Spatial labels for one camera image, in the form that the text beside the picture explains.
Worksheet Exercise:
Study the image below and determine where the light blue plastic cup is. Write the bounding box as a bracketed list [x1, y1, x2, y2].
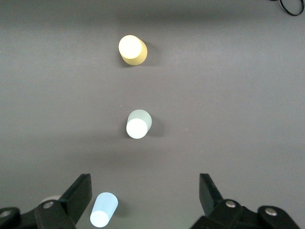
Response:
[90, 192, 119, 228]

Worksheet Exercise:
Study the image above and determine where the loose black cable on table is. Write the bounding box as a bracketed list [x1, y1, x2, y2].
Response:
[268, 0, 304, 17]

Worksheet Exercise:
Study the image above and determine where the pale green plastic cup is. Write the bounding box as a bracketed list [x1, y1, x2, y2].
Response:
[126, 109, 153, 139]

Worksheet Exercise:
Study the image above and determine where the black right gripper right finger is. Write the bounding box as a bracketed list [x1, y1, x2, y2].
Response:
[190, 173, 244, 229]

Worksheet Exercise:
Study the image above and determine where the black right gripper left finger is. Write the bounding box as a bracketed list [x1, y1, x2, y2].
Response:
[34, 173, 92, 229]

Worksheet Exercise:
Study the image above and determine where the yellow plastic cup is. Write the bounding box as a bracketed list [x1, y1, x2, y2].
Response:
[118, 35, 148, 65]

